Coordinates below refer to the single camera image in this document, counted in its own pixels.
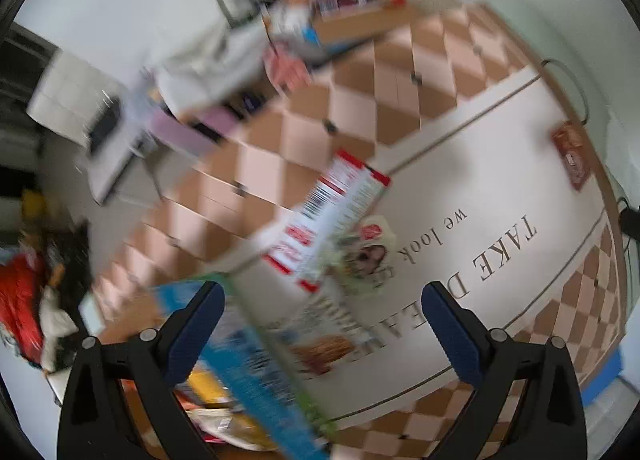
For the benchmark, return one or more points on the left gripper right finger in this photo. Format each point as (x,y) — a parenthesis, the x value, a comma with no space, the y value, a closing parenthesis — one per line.
(548,421)

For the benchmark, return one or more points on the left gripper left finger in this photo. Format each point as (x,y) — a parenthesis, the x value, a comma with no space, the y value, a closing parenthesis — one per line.
(96,422)

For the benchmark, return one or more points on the red white snack pack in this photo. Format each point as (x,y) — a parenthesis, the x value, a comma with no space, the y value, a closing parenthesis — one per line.
(341,196)

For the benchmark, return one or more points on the yellow black noodle pack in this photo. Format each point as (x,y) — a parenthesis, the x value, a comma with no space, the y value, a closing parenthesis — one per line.
(207,390)

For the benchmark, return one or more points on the egg biscuit snack bag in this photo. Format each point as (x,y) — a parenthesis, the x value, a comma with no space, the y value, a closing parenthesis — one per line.
(231,427)

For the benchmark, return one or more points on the cardboard box of snacks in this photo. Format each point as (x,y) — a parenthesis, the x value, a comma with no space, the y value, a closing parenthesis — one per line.
(342,28)

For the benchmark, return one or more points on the white goose plush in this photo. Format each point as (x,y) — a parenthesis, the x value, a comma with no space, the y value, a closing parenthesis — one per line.
(55,324)

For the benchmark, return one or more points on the open cardboard box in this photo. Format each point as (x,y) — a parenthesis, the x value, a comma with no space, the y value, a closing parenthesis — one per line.
(237,354)

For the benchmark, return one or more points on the red plastic bag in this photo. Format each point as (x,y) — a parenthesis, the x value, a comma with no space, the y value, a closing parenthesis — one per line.
(20,298)

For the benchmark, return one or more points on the pink suitcase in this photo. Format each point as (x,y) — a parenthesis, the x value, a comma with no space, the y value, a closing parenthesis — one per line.
(196,137)

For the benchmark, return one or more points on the small cat picture packet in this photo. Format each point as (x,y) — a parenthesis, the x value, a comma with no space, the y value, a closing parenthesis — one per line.
(362,257)

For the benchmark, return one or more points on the black bag on chair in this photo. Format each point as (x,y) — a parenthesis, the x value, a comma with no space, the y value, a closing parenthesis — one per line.
(106,122)

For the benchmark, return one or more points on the white chair far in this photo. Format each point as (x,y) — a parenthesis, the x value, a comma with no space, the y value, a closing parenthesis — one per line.
(69,95)

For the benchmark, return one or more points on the brown red small packet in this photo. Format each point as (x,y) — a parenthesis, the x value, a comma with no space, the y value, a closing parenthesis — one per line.
(572,151)

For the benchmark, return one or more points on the white cloth bag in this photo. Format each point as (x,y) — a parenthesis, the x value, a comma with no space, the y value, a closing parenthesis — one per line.
(203,51)

